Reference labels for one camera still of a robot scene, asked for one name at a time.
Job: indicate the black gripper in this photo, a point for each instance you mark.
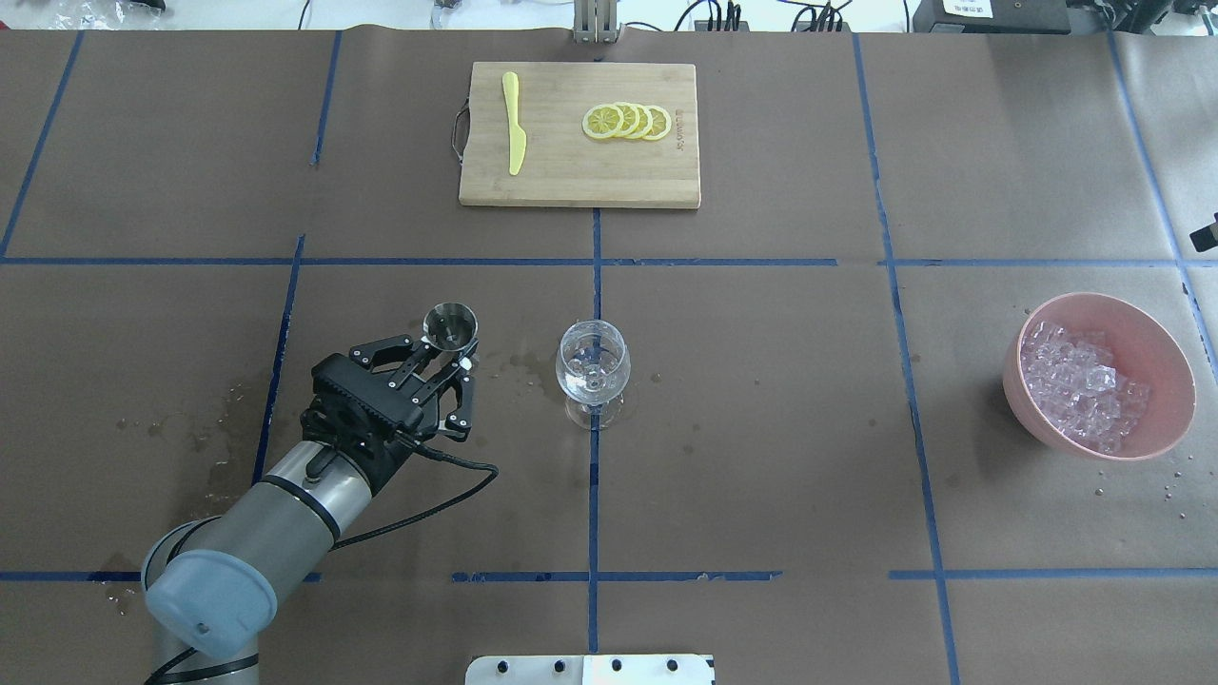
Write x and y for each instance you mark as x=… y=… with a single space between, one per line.
x=425 y=381

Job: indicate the steel jigger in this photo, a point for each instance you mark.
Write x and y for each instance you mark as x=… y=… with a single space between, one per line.
x=449 y=325

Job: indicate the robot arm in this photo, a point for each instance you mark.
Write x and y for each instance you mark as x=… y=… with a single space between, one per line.
x=216 y=583

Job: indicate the clear wine glass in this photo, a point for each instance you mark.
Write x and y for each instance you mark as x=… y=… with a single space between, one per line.
x=593 y=367

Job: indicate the clear ice cubes pile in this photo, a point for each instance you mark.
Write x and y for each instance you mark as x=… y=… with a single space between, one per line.
x=1074 y=380

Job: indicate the yellow plastic knife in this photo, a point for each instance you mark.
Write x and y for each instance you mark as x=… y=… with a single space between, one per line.
x=517 y=136

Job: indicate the bamboo cutting board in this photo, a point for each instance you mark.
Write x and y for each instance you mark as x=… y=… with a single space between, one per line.
x=562 y=167

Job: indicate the lemon slice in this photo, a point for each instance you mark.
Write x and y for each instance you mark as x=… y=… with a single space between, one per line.
x=603 y=122
x=629 y=121
x=643 y=121
x=661 y=125

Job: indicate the clear plastic bag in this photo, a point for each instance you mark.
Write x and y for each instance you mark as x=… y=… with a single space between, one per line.
x=105 y=15

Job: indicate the pink bowl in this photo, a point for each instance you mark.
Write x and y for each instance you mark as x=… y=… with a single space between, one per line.
x=1142 y=348

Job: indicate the metal cutting board handle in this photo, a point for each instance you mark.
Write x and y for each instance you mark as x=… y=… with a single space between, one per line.
x=459 y=132

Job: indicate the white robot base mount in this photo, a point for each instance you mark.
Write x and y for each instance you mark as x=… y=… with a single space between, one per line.
x=593 y=669

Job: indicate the aluminium camera post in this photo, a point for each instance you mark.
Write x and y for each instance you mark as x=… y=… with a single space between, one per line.
x=596 y=22

